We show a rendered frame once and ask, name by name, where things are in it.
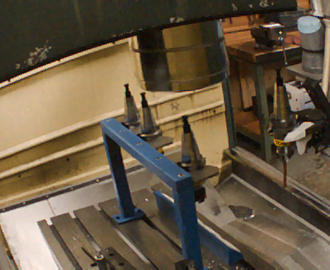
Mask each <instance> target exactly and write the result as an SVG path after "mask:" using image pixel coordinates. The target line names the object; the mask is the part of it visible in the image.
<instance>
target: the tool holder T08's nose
mask: <svg viewBox="0 0 330 270"><path fill-rule="evenodd" d="M293 153H294V150H293V148H292V145H290V146H288V147H279V146H277V150H276V157H277V158H278V159H279V160H280V161H281V162H289V160H290V159H291V157H292V156H293Z"/></svg>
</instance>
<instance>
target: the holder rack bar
mask: <svg viewBox="0 0 330 270"><path fill-rule="evenodd" d="M100 126H101V130H102V131H103V132H105V133H106V134H107V135H108V136H109V137H110V138H111V139H112V140H114V142H115V143H117V144H118V145H119V146H120V147H121V148H122V149H123V150H126V151H127V152H128V153H130V154H131V155H132V156H133V157H134V158H135V159H136V160H137V161H139V162H140V163H141V164H142V165H143V166H145V167H146V168H147V169H148V170H149V171H150V172H151V173H153V174H154V175H155V176H156V177H158V178H159V179H161V180H162V181H163V182H164V183H166V184H167V185H168V186H169V187H171V188H172V189H173V190H175V191H176V192H181V191H183V190H187V189H189V188H191V187H193V186H194V184H193V179H192V175H190V174H188V173H187V172H185V171H184V170H183V169H182V168H181V167H180V166H178V165H177V164H176V163H174V162H172V161H171V160H170V159H168V158H167V157H165V156H163V155H162V154H161V153H159V152H158V151H156V150H155V149H154V148H153V147H151V146H150V145H148V144H147V143H146V142H144V141H142V139H141V138H139V137H138V136H137V135H136V134H134V133H133V132H131V131H130V130H129V129H127V128H125V127H124V126H123V125H122V124H121V123H120V122H119V121H118V122H117V121H116V120H114V119H113V118H112V117H110V118H108V119H105V120H102V121H100Z"/></svg>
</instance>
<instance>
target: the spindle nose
mask: <svg viewBox="0 0 330 270"><path fill-rule="evenodd" d="M128 44H129V46H130V50H129V51H130V55H131V59H132V69H133V75H134V76H135V77H136V85H137V86H138V87H139V88H141V89H143V90H145V91H146V92H159V93H172V92H192V91H196V90H199V89H203V88H209V87H212V86H214V85H216V84H220V83H221V82H222V81H223V80H226V79H227V76H229V75H230V69H229V65H230V60H229V58H228V51H227V45H226V40H225V36H224V31H223V28H222V20H221V19H218V20H213V21H208V22H200V23H199V22H197V23H195V24H189V25H185V26H179V27H171V28H169V29H165V30H159V31H154V32H151V33H148V34H143V35H137V36H134V37H131V38H128Z"/></svg>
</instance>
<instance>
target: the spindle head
mask: <svg viewBox="0 0 330 270"><path fill-rule="evenodd" d="M297 6H298V5H297V1H296V0H0V84H1V83H3V82H5V81H8V80H11V79H13V78H15V77H18V76H21V75H23V74H26V73H28V72H30V71H32V70H35V69H36V68H40V67H43V66H46V65H48V64H50V63H53V62H55V61H58V60H61V59H66V58H67V57H69V56H71V55H75V54H79V53H81V52H84V51H88V50H91V49H92V48H95V47H99V46H103V45H105V44H109V43H114V42H116V41H120V40H122V39H128V38H131V37H134V36H137V35H143V34H148V33H151V32H154V31H159V30H165V29H169V28H171V27H179V26H185V25H189V24H195V23H202V22H208V21H213V20H218V19H224V18H233V17H235V18H236V17H241V16H248V15H256V14H269V13H270V14H271V13H278V12H279V13H280V12H286V11H287V12H288V11H297V8H296V7H297Z"/></svg>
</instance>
